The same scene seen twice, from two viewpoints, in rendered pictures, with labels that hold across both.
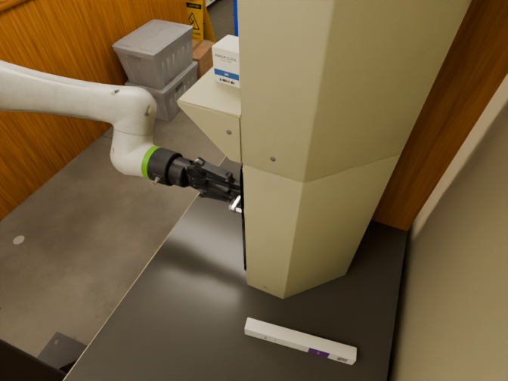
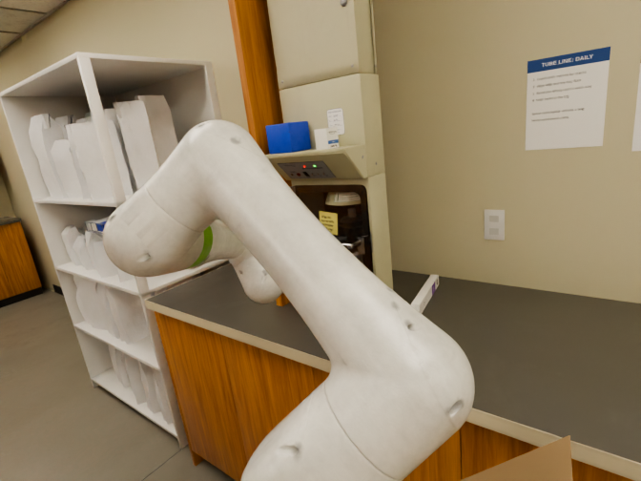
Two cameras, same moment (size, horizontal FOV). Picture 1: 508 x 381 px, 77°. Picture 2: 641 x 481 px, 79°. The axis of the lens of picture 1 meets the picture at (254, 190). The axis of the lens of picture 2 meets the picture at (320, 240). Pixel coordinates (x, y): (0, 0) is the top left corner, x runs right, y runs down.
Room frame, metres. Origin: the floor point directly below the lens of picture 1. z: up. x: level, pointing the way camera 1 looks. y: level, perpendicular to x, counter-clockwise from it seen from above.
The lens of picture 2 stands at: (0.24, 1.22, 1.57)
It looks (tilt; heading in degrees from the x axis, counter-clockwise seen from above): 16 degrees down; 286
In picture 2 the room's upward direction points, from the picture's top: 7 degrees counter-clockwise
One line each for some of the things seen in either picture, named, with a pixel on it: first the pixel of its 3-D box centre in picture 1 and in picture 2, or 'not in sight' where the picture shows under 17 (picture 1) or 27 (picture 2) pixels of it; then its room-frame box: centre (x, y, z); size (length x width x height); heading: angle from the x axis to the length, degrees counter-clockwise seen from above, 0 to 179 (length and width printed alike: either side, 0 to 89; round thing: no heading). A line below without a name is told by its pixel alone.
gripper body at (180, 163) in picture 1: (191, 175); not in sight; (0.58, 0.16, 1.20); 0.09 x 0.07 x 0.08; 67
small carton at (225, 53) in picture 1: (233, 61); (326, 138); (0.52, 0.03, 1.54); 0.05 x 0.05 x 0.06; 61
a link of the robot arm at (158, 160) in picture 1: (166, 168); not in sight; (0.61, 0.23, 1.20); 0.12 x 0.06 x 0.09; 157
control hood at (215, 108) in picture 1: (249, 87); (314, 165); (0.57, 0.01, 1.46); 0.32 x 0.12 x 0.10; 157
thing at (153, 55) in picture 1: (158, 54); not in sight; (2.74, 0.83, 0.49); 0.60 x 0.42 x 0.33; 157
